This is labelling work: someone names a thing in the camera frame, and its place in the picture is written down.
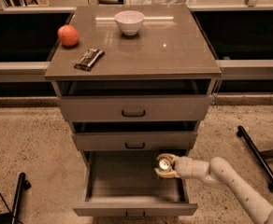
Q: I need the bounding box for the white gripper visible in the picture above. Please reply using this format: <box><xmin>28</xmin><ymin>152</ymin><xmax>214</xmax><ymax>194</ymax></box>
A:
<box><xmin>154</xmin><ymin>153</ymin><xmax>194</xmax><ymax>179</ymax></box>

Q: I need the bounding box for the green soda can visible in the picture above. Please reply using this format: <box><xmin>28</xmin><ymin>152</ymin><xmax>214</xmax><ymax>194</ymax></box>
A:
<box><xmin>158</xmin><ymin>158</ymin><xmax>172</xmax><ymax>173</ymax></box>

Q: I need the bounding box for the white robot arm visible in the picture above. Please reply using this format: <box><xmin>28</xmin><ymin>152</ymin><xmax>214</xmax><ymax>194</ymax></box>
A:
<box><xmin>155</xmin><ymin>153</ymin><xmax>273</xmax><ymax>224</ymax></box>

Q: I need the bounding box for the grey middle drawer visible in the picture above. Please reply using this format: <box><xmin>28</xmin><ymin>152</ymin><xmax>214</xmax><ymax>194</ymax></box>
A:
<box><xmin>72</xmin><ymin>132</ymin><xmax>197</xmax><ymax>151</ymax></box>

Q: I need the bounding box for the grey open bottom drawer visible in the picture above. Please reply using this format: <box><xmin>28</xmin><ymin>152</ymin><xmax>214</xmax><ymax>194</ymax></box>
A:
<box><xmin>74</xmin><ymin>150</ymin><xmax>197</xmax><ymax>218</ymax></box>

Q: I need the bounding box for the grey drawer cabinet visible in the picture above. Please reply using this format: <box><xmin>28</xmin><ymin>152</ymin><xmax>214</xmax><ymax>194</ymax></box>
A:
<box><xmin>43</xmin><ymin>4</ymin><xmax>223</xmax><ymax>166</ymax></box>

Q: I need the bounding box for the grey top drawer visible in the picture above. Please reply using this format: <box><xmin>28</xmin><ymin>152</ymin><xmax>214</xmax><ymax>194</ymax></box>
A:
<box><xmin>58</xmin><ymin>95</ymin><xmax>211</xmax><ymax>122</ymax></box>

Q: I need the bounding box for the black stand leg right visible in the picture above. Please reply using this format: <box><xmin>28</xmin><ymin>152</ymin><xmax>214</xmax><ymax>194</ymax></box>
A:
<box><xmin>237</xmin><ymin>126</ymin><xmax>273</xmax><ymax>192</ymax></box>

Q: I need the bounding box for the black stand leg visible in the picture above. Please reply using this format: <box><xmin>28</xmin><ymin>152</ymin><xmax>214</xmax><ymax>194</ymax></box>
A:
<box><xmin>237</xmin><ymin>126</ymin><xmax>273</xmax><ymax>192</ymax></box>
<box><xmin>0</xmin><ymin>173</ymin><xmax>32</xmax><ymax>224</ymax></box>

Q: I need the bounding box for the metal railing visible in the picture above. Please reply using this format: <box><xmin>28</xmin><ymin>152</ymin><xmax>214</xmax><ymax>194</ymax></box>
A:
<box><xmin>0</xmin><ymin>0</ymin><xmax>273</xmax><ymax>82</ymax></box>

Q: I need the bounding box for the dark snack bar wrapper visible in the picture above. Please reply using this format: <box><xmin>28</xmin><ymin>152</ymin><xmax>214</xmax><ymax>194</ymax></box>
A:
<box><xmin>74</xmin><ymin>49</ymin><xmax>105</xmax><ymax>72</ymax></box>

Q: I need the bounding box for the white bowl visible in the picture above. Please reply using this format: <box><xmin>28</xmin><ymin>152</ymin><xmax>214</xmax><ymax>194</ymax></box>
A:
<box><xmin>114</xmin><ymin>10</ymin><xmax>145</xmax><ymax>35</ymax></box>

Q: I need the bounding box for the red apple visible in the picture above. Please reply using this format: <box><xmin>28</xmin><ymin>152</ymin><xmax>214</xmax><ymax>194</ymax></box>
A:
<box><xmin>58</xmin><ymin>25</ymin><xmax>79</xmax><ymax>47</ymax></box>

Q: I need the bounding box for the black stand leg left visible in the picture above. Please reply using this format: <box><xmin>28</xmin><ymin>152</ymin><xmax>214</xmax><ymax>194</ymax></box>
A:
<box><xmin>0</xmin><ymin>173</ymin><xmax>32</xmax><ymax>224</ymax></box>

